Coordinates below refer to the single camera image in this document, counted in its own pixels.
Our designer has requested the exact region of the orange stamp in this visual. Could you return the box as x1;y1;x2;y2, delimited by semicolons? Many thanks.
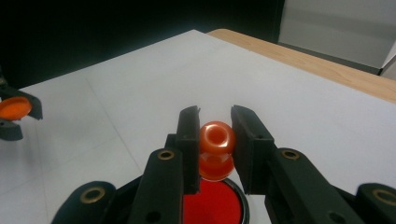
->
198;120;236;182

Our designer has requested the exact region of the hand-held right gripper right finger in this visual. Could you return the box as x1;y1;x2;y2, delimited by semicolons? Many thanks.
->
231;105;367;224

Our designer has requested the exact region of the round red ink pad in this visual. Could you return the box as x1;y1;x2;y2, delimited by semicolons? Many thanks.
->
181;176;250;224

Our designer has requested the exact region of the white partition panel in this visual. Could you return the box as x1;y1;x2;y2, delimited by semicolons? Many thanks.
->
277;0;396;76

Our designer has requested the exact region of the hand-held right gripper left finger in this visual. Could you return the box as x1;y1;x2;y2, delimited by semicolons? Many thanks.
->
127;105;202;224

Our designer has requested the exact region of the dark curtain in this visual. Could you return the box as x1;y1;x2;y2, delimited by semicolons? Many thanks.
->
0;0;286;91

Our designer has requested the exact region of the orange stamp cap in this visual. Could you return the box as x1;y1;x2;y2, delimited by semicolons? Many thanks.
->
0;95;33;121

